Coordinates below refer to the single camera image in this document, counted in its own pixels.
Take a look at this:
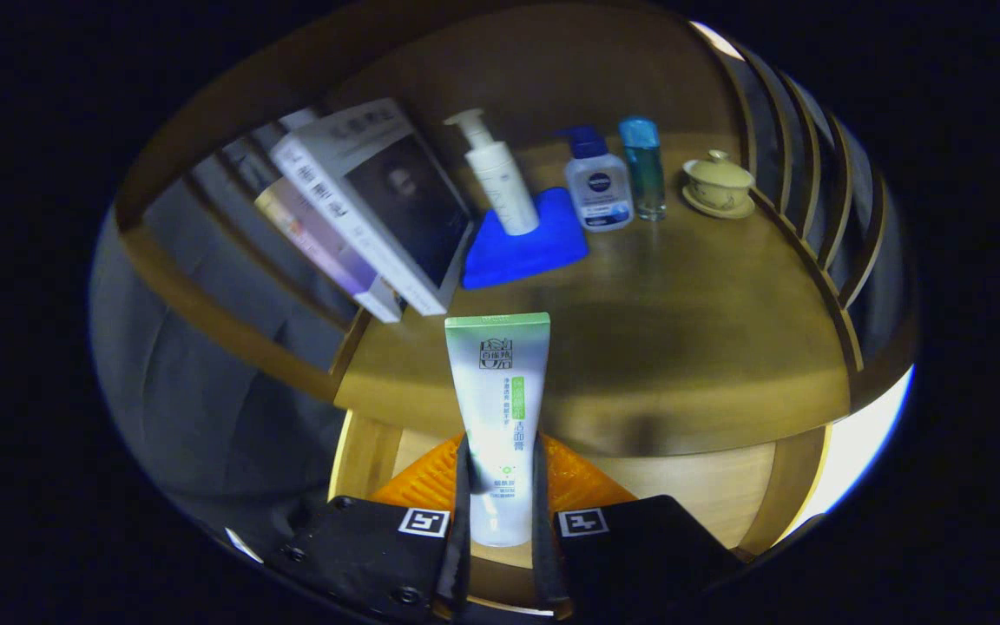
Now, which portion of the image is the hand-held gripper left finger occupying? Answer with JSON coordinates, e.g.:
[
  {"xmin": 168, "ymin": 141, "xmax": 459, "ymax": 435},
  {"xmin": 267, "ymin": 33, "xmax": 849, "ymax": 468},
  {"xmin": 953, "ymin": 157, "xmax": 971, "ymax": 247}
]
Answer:
[{"xmin": 264, "ymin": 431, "xmax": 473, "ymax": 625}]

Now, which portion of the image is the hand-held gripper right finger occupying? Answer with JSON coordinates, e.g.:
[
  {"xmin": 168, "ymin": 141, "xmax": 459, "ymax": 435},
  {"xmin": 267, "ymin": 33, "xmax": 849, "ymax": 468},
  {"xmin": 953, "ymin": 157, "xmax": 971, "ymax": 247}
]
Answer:
[{"xmin": 531, "ymin": 431, "xmax": 748, "ymax": 625}]

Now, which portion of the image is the wooden drawer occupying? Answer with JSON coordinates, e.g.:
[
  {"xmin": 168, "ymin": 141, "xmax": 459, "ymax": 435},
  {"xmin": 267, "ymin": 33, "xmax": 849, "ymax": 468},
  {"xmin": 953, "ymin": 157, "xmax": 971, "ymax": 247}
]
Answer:
[{"xmin": 326, "ymin": 408, "xmax": 832, "ymax": 619}]

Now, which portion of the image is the white green cleanser tube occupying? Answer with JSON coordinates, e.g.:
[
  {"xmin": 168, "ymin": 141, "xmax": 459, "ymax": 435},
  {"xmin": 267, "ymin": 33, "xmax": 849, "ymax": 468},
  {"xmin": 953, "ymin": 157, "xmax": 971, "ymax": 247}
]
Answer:
[{"xmin": 444, "ymin": 312, "xmax": 551, "ymax": 548}]

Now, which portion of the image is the wooden countertop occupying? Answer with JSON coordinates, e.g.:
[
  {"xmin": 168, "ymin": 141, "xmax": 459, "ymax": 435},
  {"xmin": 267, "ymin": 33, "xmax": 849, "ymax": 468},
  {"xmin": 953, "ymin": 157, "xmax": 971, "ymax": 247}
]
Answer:
[{"xmin": 335, "ymin": 130, "xmax": 865, "ymax": 459}]

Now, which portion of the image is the wooden cabinet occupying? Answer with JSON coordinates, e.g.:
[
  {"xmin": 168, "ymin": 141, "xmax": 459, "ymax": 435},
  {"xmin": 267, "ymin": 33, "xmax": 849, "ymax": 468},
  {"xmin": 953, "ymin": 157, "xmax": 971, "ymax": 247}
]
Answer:
[{"xmin": 114, "ymin": 0, "xmax": 918, "ymax": 556}]

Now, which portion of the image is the blue folded cloth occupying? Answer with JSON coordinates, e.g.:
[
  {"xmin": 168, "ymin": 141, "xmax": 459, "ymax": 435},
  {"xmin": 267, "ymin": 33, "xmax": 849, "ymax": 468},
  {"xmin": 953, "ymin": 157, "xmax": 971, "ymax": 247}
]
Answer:
[{"xmin": 462, "ymin": 187, "xmax": 590, "ymax": 291}]

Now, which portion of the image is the purple book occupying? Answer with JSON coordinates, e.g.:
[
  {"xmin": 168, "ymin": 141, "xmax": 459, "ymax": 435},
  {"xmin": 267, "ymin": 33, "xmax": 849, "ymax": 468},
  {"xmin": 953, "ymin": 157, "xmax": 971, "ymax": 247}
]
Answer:
[{"xmin": 254, "ymin": 178, "xmax": 405, "ymax": 324}]

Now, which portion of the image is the white bottle with blue pump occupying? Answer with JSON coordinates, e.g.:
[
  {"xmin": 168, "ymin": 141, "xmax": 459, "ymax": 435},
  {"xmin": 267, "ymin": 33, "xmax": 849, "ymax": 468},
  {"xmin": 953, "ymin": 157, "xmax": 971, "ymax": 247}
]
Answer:
[{"xmin": 557, "ymin": 126, "xmax": 635, "ymax": 234}]

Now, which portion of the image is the thick white book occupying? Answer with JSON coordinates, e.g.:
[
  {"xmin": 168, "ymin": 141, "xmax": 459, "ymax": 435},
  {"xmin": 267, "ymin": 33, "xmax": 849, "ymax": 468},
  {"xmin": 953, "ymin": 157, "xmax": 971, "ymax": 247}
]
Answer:
[{"xmin": 270, "ymin": 98, "xmax": 477, "ymax": 317}]

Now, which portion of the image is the teal bottle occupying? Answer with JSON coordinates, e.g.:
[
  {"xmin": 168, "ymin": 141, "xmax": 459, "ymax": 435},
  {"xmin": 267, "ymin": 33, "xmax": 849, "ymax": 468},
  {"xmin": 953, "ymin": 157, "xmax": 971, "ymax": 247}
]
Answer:
[{"xmin": 619, "ymin": 116, "xmax": 668, "ymax": 221}]

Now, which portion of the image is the beige lidded teacup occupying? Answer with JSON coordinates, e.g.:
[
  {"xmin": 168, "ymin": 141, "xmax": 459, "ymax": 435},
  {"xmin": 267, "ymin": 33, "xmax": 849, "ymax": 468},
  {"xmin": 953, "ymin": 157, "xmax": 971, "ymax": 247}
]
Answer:
[{"xmin": 681, "ymin": 149, "xmax": 757, "ymax": 220}]

